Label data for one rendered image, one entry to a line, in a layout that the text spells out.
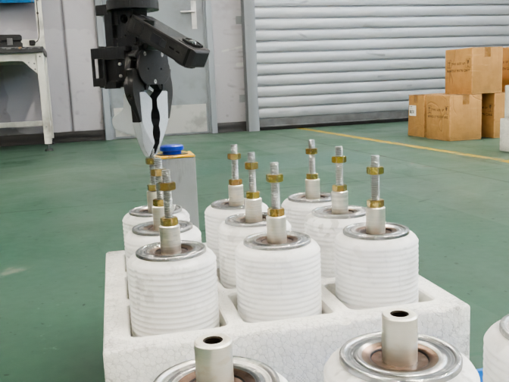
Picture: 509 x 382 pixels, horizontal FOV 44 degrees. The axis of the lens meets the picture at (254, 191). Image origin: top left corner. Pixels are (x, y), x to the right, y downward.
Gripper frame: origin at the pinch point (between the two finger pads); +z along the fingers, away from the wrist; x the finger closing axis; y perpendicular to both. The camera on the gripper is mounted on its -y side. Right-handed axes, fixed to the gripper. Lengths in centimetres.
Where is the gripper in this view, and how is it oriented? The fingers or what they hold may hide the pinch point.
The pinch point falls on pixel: (154, 146)
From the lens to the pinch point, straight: 90.3
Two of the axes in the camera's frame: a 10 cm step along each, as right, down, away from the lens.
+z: 0.4, 9.9, 1.7
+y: -8.9, -0.4, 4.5
